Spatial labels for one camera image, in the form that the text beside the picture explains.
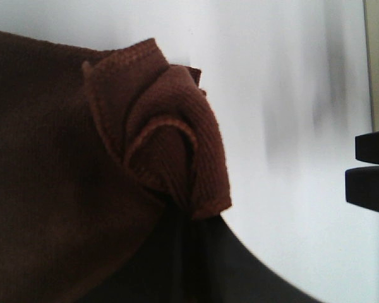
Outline brown towel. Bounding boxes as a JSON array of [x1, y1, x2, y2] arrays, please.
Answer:
[[0, 32, 231, 302]]

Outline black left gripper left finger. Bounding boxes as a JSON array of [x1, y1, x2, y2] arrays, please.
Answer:
[[78, 205, 188, 303]]

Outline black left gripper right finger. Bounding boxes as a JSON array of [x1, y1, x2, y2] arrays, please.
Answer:
[[191, 216, 319, 302]]

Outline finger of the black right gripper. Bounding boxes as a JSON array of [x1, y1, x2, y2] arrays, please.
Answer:
[[355, 131, 379, 164], [345, 166, 379, 212]]

